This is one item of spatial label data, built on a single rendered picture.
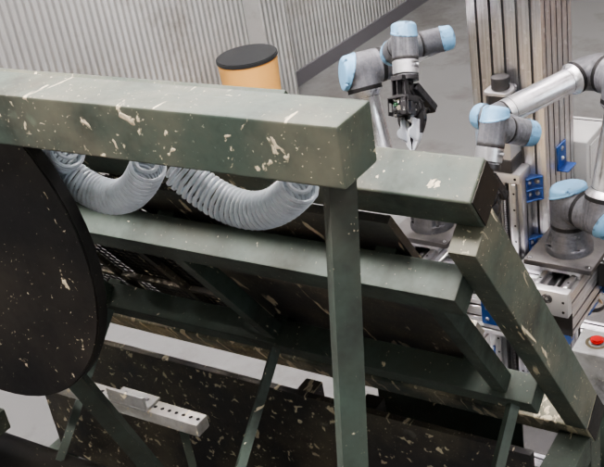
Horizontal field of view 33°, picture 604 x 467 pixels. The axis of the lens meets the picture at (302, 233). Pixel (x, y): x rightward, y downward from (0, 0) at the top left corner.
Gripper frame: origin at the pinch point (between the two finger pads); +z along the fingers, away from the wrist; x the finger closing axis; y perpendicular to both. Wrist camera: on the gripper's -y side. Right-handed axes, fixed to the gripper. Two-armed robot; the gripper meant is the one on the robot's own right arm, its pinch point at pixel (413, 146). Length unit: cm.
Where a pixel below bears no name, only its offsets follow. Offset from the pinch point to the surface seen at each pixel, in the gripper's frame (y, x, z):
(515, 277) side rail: 52, 58, 38
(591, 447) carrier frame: -29, 35, 87
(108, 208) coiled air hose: 123, 13, 21
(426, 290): 70, 47, 39
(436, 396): -16, -7, 73
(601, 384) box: -41, 34, 71
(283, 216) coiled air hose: 120, 53, 26
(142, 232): 80, -26, 23
